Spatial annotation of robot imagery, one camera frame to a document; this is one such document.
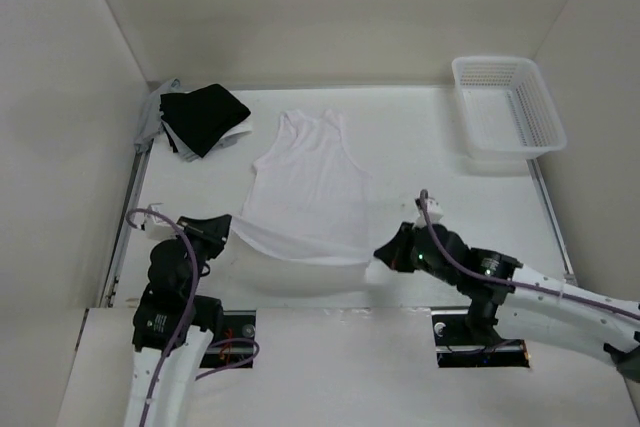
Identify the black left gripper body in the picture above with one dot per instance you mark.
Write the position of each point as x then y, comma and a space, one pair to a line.
205, 243

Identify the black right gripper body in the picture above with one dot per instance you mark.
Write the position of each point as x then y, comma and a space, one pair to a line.
407, 257

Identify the white tank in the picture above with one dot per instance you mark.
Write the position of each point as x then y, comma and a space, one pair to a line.
230, 138
309, 201

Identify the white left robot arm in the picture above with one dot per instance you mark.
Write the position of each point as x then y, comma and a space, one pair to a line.
173, 326

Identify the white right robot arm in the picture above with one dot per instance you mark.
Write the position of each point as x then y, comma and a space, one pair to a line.
510, 300

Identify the folded white tank top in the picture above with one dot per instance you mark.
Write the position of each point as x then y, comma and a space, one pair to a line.
230, 138

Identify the folded black tank top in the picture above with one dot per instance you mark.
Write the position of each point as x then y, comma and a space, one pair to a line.
196, 121

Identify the folded grey tank top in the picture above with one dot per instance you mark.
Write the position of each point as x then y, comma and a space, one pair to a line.
149, 124

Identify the white plastic basket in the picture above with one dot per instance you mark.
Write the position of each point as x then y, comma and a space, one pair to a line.
506, 110

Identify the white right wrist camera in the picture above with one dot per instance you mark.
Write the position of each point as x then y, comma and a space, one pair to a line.
434, 211

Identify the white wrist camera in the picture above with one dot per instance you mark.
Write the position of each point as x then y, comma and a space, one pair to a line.
154, 227
434, 211

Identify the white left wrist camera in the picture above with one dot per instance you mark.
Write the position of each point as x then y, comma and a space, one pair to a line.
154, 227

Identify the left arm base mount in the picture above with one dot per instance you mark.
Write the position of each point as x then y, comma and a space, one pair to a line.
229, 346

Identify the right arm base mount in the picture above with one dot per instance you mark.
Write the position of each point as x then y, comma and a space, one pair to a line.
457, 347

